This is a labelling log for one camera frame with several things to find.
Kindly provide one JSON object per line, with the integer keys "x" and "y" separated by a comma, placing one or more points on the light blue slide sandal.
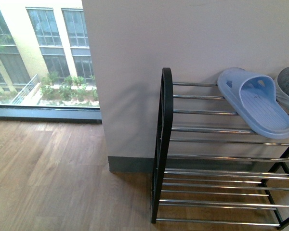
{"x": 253, "y": 96}

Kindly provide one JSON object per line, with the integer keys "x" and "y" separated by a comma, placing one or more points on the grey knit sneaker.
{"x": 282, "y": 87}

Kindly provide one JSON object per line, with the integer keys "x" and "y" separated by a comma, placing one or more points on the black metal shoe rack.
{"x": 211, "y": 170}

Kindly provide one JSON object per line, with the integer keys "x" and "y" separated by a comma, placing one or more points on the black window frame left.
{"x": 59, "y": 114}

